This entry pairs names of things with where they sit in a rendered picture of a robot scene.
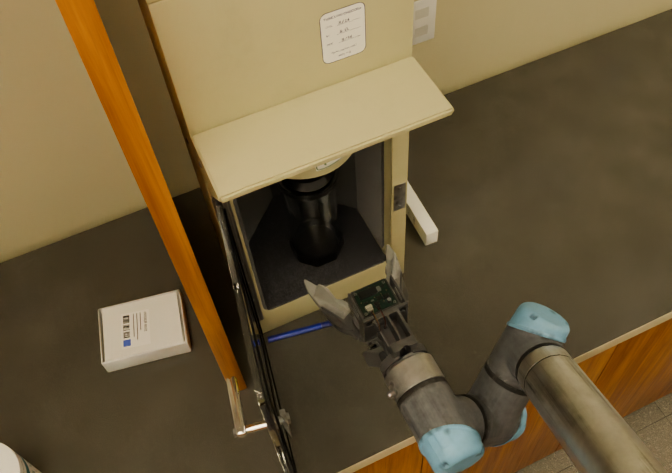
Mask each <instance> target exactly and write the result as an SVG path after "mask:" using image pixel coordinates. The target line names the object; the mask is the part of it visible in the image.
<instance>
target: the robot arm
mask: <svg viewBox="0 0 672 473"><path fill-rule="evenodd" d="M385 261H386V263H387V264H386V266H385V274H386V278H383V279H381V280H379V281H376V282H374V283H372V284H369V285H367V286H365V287H362V288H360V289H358V290H355V291H353V292H351V294H350V293H348V302H349V306H350V308H351V310H353V311H354V318H353V317H352V316H351V315H350V314H349V313H350V309H349V307H348V303H347V302H346V301H344V300H342V299H336V298H335V297H334V296H333V294H332V293H331V292H330V290H329V289H328V288H326V287H325V286H323V285H321V284H318V285H316V284H314V283H313V282H311V281H309V280H307V279H304V284H305V287H306V289H307V291H308V293H309V295H310V297H311V298H312V299H313V301H314V302H315V304H316V305H317V306H318V307H319V309H320V310H321V311H322V313H323V314H324V316H325V317H326V318H327V319H328V320H329V322H330V323H331V324H332V325H333V326H334V327H335V328H336V329H337V330H338V331H340V332H342V333H344V334H346V335H349V336H352V337H354V338H355V339H356V340H358V339H359V341H360V342H364V343H367V345H368V346H370V345H372V344H373V345H372V346H371V347H370V349H369V350H367V351H365V352H364V353H363V356H364V358H365V360H366V363H367V365H368V366H370V367H379V369H380V371H381V373H382V375H383V377H384V378H385V383H386V385H387V386H388V388H389V390H390V391H389V392H387V396H388V398H390V399H391V398H393V397H394V398H395V402H396V403H397V406H398V408H399V410H400V412H401V413H402V415H403V417H404V419H405V421H406V423H407V425H408V427H409V428H410V430H411V432H412V434H413V436H414V438H415V440H416V442H417V444H418V447H419V450H420V452H421V454H422V455H423V456H424V457H425V458H426V460H427V461H428V463H429V465H430V466H431V468H432V470H433V471H434V473H458V472H462V471H463V470H465V469H467V468H469V467H470V466H472V465H473V464H475V463H476V462H477V461H478V460H480V458H481V457H482V456H483V454H484V452H485V447H497V446H501V445H504V444H506V443H508V442H511V441H514V440H516V439H517V438H519V437H520V436H521V435H522V433H523V432H524V430H525V428H526V420H527V411H526V408H525V406H526V405H527V403H528V401H529V400H530V401H531V402H532V404H533V405H534V407H535V408H536V410H537V411H538V413H539V414H540V416H541V417H542V418H543V420H544V421H545V423H546V424H547V426H548V427H549V429H550V430H551V432H552V433H553V435H554V436H555V438H556V439H557V440H558V442H559V443H560V445H561V446H562V448H563V449H564V451H565V452H566V454H567V455H568V457H569V458H570V460H571V461H572V462H573V464H574V465H575V467H576V468H577V470H578V471H579V473H668V471H667V470H666V469H665V468H664V467H663V465H662V464H661V463H660V462H659V461H658V459H657V458H656V457H655V456H654V455H653V454H652V452H651V451H650V450H649V449H648V448H647V446H646V445H645V444H644V443H643V442H642V440H641V439H640V438H639V437H638V436H637V434H636V433H635V432H634V431H633V430H632V429H631V427H630V426H629V425H628V424H627V423H626V421H625V420H624V419H623V418H622V417H621V415H620V414H619V413H618V412H617V411H616V409H615V408H614V407H613V406H612V405H611V404H610V402H609V401H608V400H607V399H606V398H605V396H604V395H603V394H602V393H601V392H600V390H599V389H598V388H597V387H596V386H595V384H594V383H593V382H592V381H591V380H590V379H589V377H588V376H587V375H586V374H585V373H584V371H583V370H582V369H581V368H580V367H579V365H578V364H577V363H576V362H575V361H574V359H573V358H572V357H571V356H570V355H569V354H568V352H567V351H566V350H565V348H564V347H563V346H562V345H563V343H566V338H567V336H568V334H569V332H570V328H569V324H568V323H567V321H566V320H565V319H564V318H563V317H562V316H560V315H559V314H558V313H556V312H555V311H553V310H551V309H550V308H548V307H546V306H543V305H541V304H538V303H534V302H524V303H522V304H521V305H519V307H518V308H517V310H516V311H515V313H514V315H513V316H512V318H511V319H510V321H508V322H507V323H506V325H507V326H506V328H505V330H504V332H503V333H502V335H501V337H500V339H499V340H498V342H497V344H496V346H495V347H494V349H493V351H492V353H491V355H490V356H489V358H488V360H487V361H486V363H485V365H484V366H483V368H482V370H481V372H480V374H479V375H478V377H477V379H476V381H475V382H474V384H473V386H472V388H471V390H470V391H469V393H468V394H460V395H454V393H453V391H452V389H451V388H450V386H449V384H448V383H447V381H446V380H445V377H444V375H443V374H442V372H441V370H440V369H439V367H438V365H437V363H436V362H435V360H434V358H433V357H432V355H431V354H429V353H428V352H427V350H426V348H425V347H424V345H423V344H422V343H418V342H417V340H416V339H415V337H414V335H413V333H412V332H411V330H410V328H409V327H408V325H407V324H408V290H407V288H406V286H405V283H404V281H403V278H402V271H401V268H400V265H399V261H398V259H397V256H396V253H395V252H394V251H393V249H392V248H391V247H390V245H386V251H385Z"/></svg>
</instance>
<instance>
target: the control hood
mask: <svg viewBox="0 0 672 473"><path fill-rule="evenodd" d="M453 112H454V108H453V106H452V105H451V104H450V103H449V101H448V100H447V99H446V98H445V96H444V95H443V94H442V93H441V91H440V90H439V89H438V87H437V86H436V85H435V84H434V82H433V81H432V80H431V79H430V77H429V76H428V75H427V74H426V72H425V71H424V70H423V68H422V67H421V66H420V65H419V63H418V62H417V61H416V60H415V58H414V57H412V56H411V57H408V58H405V59H403V60H400V61H397V62H394V63H392V64H389V65H386V66H383V67H380V68H378V69H375V70H372V71H369V72H367V73H364V74H361V75H358V76H356V77H353V78H350V79H347V80H345V81H342V82H339V83H336V84H334V85H331V86H328V87H325V88H323V89H320V90H317V91H314V92H312V93H309V94H306V95H303V96H301V97H298V98H295V99H292V100H290V101H287V102H284V103H281V104H278V105H276V106H273V107H270V108H267V109H265V110H262V111H259V112H256V113H254V114H251V115H248V116H245V117H243V118H240V119H237V120H234V121H232V122H229V123H226V124H223V125H221V126H218V127H215V128H212V129H210V130H207V131H204V132H201V133H199V134H196V135H193V136H192V137H193V138H191V141H192V144H193V147H194V150H195V153H196V156H197V159H198V162H199V166H200V168H201V171H202V175H203V178H204V181H205V184H206V186H207V188H208V191H209V193H210V195H211V196H213V197H214V198H215V199H216V200H218V201H219V202H222V203H224V202H227V201H229V200H232V199H235V198H237V197H240V196H242V195H245V194H248V193H250V192H253V191H255V190H258V189H261V188H263V187H266V186H268V185H271V184H273V183H276V182H279V181H281V180H284V179H286V178H289V177H292V176H294V175H297V174H299V173H302V172H305V171H307V170H310V169H312V168H315V167H318V166H320V165H323V164H325V163H328V162H330V161H333V160H336V159H338V158H341V157H343V156H346V155H349V154H351V153H354V152H356V151H359V150H362V149H364V148H367V147H369V146H372V145H375V144H377V143H380V142H382V141H385V140H388V139H390V138H393V137H395V136H398V135H400V134H403V133H406V132H408V131H411V130H413V129H416V128H419V127H421V126H424V125H426V124H429V123H432V122H434V121H437V120H439V119H442V118H445V117H447V116H450V115H452V113H453Z"/></svg>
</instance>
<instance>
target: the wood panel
mask: <svg viewBox="0 0 672 473"><path fill-rule="evenodd" d="M55 2H56V4H57V6H58V8H59V10H60V13H61V15H62V17H63V19H64V22H65V24H66V26H67V28H68V31H69V33H70V35H71V37H72V39H73V42H74V44H75V46H76V48H77V51H78V53H79V55H80V57H81V60H82V62H83V64H84V66H85V68H86V71H87V73H88V75H89V77H90V80H91V82H92V84H93V86H94V89H95V91H96V93H97V95H98V97H99V100H100V102H101V104H102V106H103V109H104V111H105V113H106V115H107V118H108V120H109V122H110V124H111V126H112V129H113V131H114V133H115V135H116V138H117V140H118V142H119V144H120V147H121V149H122V151H123V153H124V155H125V158H126V160H127V162H128V164H129V167H130V169H131V171H132V173H133V176H134V178H135V180H136V182H137V184H138V187H139V189H140V191H141V193H142V196H143V198H144V200H145V202H146V205H147V207H148V209H149V211H150V213H151V216H152V218H153V220H154V222H155V225H156V227H157V229H158V231H159V234H160V236H161V238H162V240H163V242H164V245H165V247H166V249H167V251H168V254H169V256H170V258H171V260H172V263H173V265H174V267H175V269H176V271H177V274H178V276H179V278H180V280H181V283H182V285H183V287H184V289H185V292H186V294H187V296H188V298H189V300H190V303H191V305H192V307H193V309H194V312H195V314H196V316H197V318H198V321H199V323H200V325H201V327H202V329H203V332H204V334H205V336H206V338H207V341H208V343H209V345H210V347H211V350H212V352H213V354H214V356H215V358H216V361H217V363H218V365H219V367H220V370H221V372H222V374H223V376H224V379H225V381H226V379H227V378H229V377H232V376H235V377H236V379H237V381H238V387H239V391H241V390H244V389H246V388H247V386H246V384H245V381H244V379H243V376H242V374H241V371H240V369H239V366H238V364H237V361H236V359H235V356H234V354H233V351H232V348H231V346H230V343H229V341H228V338H227V336H226V333H225V331H224V328H223V326H222V323H221V321H220V318H219V316H218V313H217V311H216V308H215V306H214V303H213V300H212V298H211V295H210V293H209V290H208V288H207V285H206V283H205V280H204V278H203V275H202V273H201V270H200V268H199V265H198V263H197V260H196V258H195V255H194V252H193V250H192V247H191V245H190V242H189V240H188V237H187V235H186V232H185V230H184V227H183V225H182V222H181V220H180V217H179V215H178V212H177V210H176V207H175V204H174V202H173V199H172V197H171V194H170V192H169V189H168V187H167V184H166V182H165V179H164V177H163V174H162V172H161V169H160V167H159V164H158V162H157V159H156V156H155V154H154V151H153V149H152V146H151V144H150V141H149V139H148V136H147V134H146V131H145V129H144V126H143V124H142V121H141V119H140V116H139V114H138V111H137V108H136V106H135V103H134V101H133V98H132V96H131V93H130V91H129V88H128V86H127V83H126V81H125V78H124V76H123V73H122V71H121V68H120V66H119V63H118V60H117V58H116V55H115V53H114V50H113V48H112V45H111V43H110V40H109V38H108V35H107V33H106V30H105V28H104V25H103V23H102V20H101V18H100V15H99V12H98V10H97V7H96V5H95V2H94V0H55Z"/></svg>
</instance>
